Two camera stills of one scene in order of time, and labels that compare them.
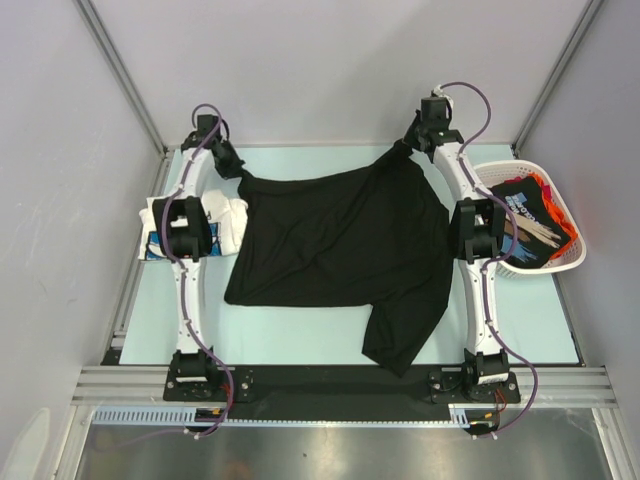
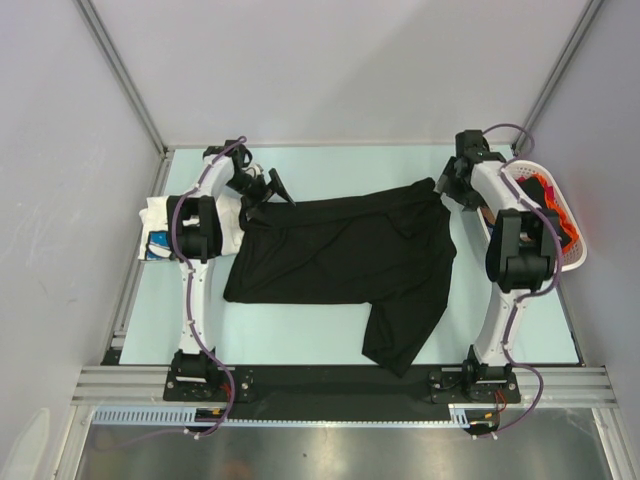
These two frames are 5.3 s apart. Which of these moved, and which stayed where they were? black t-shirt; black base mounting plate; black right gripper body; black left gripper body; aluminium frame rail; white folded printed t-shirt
Moved: black t-shirt; black right gripper body; black left gripper body
Stayed: black base mounting plate; white folded printed t-shirt; aluminium frame rail
